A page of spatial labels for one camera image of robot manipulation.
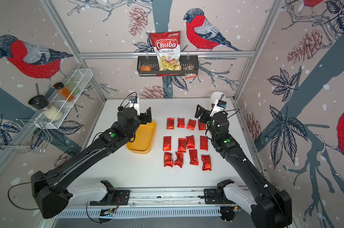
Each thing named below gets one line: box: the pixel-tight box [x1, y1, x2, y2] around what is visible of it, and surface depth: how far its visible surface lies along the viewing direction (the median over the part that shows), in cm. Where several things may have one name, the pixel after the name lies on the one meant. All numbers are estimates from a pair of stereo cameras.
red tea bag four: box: [166, 117, 175, 130], surface depth 106 cm
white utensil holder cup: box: [210, 91, 227, 105], surface depth 103 cm
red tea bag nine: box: [188, 149, 200, 166], surface depth 89 cm
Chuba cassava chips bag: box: [149, 30, 182, 71], surface depth 85 cm
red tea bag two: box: [186, 118, 197, 131], surface depth 105 cm
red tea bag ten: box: [177, 137, 187, 153], surface depth 94 cm
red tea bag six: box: [185, 134, 195, 149], surface depth 94 cm
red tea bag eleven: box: [173, 152, 184, 169], surface depth 87 cm
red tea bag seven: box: [162, 135, 172, 152], surface depth 95 cm
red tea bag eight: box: [163, 152, 173, 168], surface depth 87 cm
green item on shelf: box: [65, 77, 80, 95], surface depth 78 cm
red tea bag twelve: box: [201, 154, 212, 171], surface depth 85 cm
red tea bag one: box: [197, 118, 207, 131], surface depth 103 cm
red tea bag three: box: [177, 117, 185, 128], surface depth 105 cm
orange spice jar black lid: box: [53, 82, 76, 103], surface depth 74 cm
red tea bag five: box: [200, 135, 209, 151], surface depth 95 cm
